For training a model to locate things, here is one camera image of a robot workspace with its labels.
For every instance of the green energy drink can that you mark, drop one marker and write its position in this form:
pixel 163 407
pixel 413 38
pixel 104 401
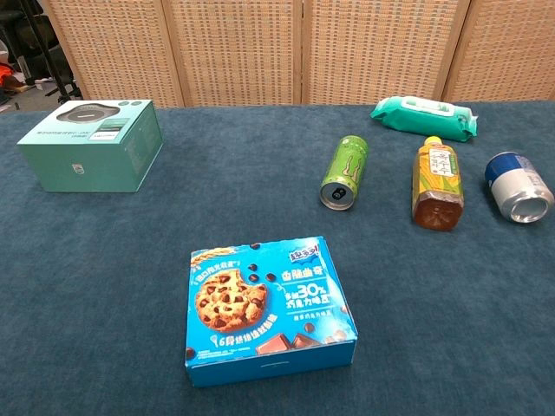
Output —
pixel 347 171

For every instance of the blue chocolate cookie box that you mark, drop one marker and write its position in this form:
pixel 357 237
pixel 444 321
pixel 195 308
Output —
pixel 269 307

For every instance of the blue table cloth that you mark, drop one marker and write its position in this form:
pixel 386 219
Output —
pixel 130 268

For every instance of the yellow label tea bottle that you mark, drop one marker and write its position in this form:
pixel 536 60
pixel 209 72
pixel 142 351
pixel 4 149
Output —
pixel 437 184

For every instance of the wooden rattan folding screen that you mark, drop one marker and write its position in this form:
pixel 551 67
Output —
pixel 303 47

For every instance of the green wet wipes pack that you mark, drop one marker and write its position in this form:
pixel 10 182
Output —
pixel 422 119

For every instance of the teal electronics product box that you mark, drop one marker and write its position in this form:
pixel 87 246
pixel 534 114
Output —
pixel 93 158

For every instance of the blue and silver can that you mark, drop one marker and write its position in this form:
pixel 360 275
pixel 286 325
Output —
pixel 516 186

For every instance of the black tripod stand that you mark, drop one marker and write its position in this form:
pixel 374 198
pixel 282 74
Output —
pixel 45 47

